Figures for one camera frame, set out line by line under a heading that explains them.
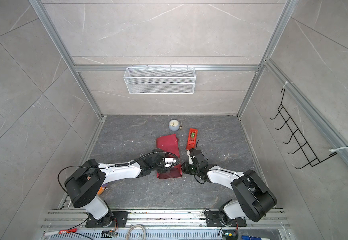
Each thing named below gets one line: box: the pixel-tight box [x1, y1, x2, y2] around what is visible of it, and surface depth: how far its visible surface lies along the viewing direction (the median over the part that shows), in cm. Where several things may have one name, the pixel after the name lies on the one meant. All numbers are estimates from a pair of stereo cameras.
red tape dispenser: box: [186, 128, 198, 151], surface depth 102 cm
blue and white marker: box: [241, 235, 271, 240], surface depth 69 cm
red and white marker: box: [43, 228, 78, 236], surface depth 71 cm
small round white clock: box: [168, 119, 181, 132], surface depth 112 cm
